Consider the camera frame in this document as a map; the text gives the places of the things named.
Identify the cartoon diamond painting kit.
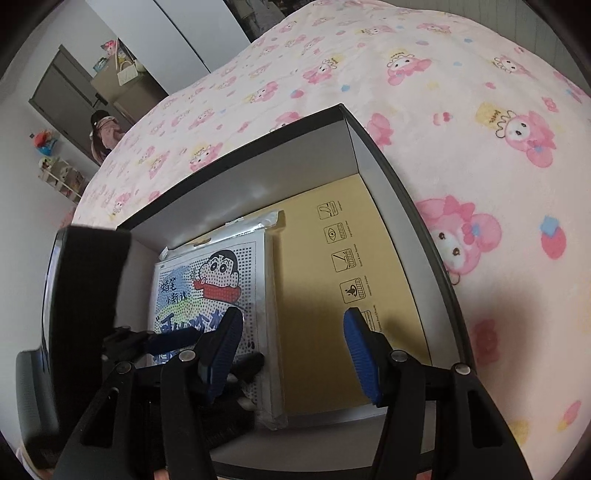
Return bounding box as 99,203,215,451
149,210,287,430

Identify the black cardboard storage box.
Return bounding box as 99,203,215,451
122,105,474,479

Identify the white toy shelf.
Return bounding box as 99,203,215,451
31,130,87,204

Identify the person with dark hair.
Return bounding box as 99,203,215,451
90,110,124,165

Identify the pink cartoon print blanket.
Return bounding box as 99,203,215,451
74,1,590,479

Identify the grey door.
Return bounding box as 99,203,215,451
29,45,117,158

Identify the white wardrobe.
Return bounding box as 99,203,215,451
88,0,250,72

